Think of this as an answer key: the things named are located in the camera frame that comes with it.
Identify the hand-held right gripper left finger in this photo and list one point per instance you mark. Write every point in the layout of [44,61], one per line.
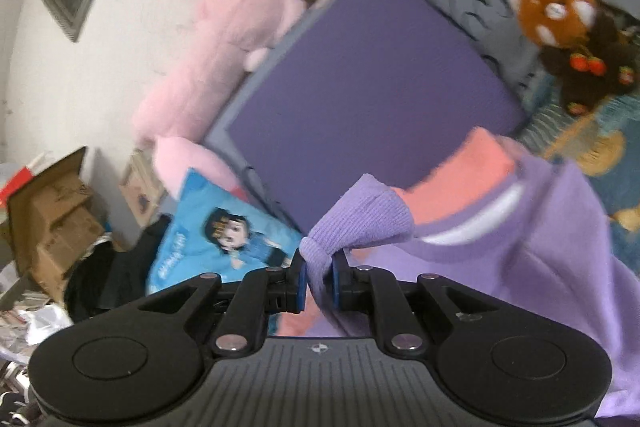
[300,277]

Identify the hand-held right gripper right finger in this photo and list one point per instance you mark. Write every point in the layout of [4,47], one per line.
[336,276]

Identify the purple and coral sweater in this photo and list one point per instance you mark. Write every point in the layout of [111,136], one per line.
[520,227]

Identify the blue cartoon print pillow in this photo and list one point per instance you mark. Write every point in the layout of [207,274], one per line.
[220,232]

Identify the purple mat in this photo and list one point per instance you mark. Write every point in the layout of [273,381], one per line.
[370,107]

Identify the small framed picture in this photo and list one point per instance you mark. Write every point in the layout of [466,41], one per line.
[141,187]

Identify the black cloth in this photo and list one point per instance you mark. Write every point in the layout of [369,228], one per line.
[115,277]

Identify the pink plush toy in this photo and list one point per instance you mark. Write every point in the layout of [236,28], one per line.
[220,62]

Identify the open cardboard box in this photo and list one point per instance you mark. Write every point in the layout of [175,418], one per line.
[50,227]

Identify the pile of plastic bags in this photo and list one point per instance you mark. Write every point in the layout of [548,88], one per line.
[25,332]

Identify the blue and yellow printed blanket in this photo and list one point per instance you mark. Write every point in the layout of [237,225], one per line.
[600,157]

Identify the orange and brown plush toy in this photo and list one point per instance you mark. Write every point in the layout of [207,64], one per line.
[570,32]

